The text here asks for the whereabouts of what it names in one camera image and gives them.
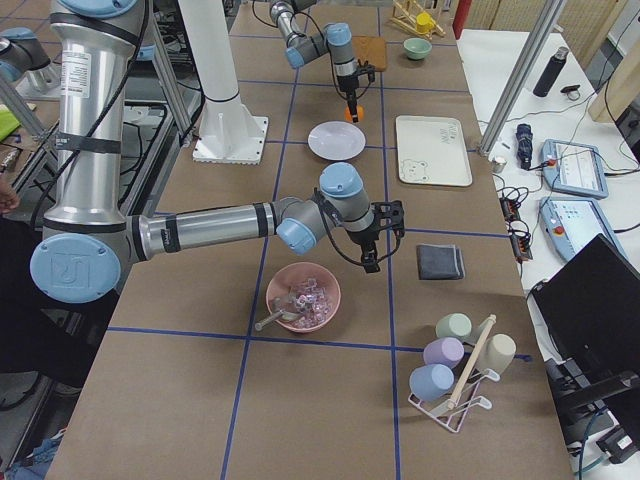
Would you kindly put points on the black water bottle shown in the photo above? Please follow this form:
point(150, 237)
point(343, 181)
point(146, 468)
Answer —
point(551, 72)

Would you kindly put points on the black power strip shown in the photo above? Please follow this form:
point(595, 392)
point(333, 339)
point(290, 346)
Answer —
point(517, 229)

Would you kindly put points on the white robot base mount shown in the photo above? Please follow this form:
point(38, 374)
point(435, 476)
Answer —
point(228, 132)

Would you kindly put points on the yellow mug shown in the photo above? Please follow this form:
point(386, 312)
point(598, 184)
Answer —
point(425, 24)

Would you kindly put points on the wooden mug rack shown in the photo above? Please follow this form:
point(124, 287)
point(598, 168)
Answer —
point(404, 13)

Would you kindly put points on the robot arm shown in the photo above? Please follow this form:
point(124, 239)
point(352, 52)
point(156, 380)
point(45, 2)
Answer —
point(87, 241)
point(306, 42)

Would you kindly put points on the white round plate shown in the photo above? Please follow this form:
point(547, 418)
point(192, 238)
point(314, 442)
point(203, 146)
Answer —
point(336, 140)

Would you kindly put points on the wooden cutting board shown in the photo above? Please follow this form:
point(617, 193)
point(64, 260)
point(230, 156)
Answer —
point(371, 50)

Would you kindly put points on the pink bowl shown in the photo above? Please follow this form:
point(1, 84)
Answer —
point(295, 273)

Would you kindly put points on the teach pendant near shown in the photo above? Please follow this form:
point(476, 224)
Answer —
point(572, 222)

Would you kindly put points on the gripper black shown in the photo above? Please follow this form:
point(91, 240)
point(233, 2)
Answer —
point(367, 239)
point(348, 83)

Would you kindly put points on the small metal cup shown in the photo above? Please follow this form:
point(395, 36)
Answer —
point(498, 164)

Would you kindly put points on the light green bowl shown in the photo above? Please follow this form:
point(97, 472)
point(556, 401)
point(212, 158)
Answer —
point(417, 49)

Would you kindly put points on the teach pendant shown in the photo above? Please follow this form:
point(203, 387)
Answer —
point(573, 168)
point(572, 222)

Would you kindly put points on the beige cup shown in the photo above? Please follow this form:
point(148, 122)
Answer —
point(497, 354)

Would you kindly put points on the orange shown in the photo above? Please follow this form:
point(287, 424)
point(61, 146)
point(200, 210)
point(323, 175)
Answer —
point(354, 117)

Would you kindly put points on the wooden rack dowel handle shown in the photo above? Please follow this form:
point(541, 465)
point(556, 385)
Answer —
point(472, 362)

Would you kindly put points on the metal scoop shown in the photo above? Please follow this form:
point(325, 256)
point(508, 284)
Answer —
point(275, 317)

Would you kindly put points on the green cup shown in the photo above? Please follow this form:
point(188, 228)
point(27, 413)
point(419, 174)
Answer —
point(455, 325)

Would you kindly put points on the black laptop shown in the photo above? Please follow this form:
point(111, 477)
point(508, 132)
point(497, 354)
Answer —
point(591, 308)

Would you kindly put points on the aluminium frame post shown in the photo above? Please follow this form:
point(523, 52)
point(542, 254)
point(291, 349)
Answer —
point(529, 53)

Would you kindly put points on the cream bear tray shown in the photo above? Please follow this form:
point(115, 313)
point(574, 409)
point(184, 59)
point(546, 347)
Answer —
point(432, 151)

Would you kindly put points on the clear ice cubes pile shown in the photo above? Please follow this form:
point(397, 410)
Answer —
point(312, 301)

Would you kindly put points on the purple cup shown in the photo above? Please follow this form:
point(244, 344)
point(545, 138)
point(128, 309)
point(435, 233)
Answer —
point(447, 351)

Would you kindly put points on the white wire cup rack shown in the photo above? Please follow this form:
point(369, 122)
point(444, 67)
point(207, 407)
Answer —
point(446, 399)

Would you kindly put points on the folded dark umbrella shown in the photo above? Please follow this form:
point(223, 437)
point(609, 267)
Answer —
point(524, 138)

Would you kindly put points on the teach pendant far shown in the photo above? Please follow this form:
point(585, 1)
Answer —
point(573, 168)

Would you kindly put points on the folded grey cloth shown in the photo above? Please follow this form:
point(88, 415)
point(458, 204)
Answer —
point(440, 262)

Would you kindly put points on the blue cup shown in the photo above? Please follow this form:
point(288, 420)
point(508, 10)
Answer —
point(430, 382)

